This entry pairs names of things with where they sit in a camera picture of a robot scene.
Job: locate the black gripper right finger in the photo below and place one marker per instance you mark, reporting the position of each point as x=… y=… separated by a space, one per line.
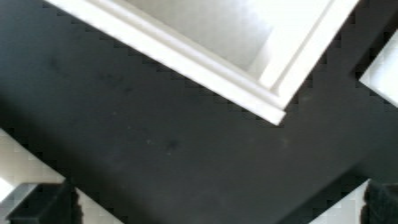
x=379 y=212

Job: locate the white front fence bar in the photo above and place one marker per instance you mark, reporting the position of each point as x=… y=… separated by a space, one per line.
x=26 y=170

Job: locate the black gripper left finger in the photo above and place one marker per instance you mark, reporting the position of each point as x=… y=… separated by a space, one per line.
x=42 y=203

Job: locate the white right fence bar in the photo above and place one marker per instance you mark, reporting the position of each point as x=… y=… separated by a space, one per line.
x=344 y=213

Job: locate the white cabinet door panel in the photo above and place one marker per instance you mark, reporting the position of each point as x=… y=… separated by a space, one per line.
x=381 y=75

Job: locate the white cabinet body box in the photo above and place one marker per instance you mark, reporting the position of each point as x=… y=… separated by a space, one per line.
x=241 y=44

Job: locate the white fence bar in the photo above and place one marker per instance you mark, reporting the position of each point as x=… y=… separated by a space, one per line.
x=344 y=213
x=26 y=170

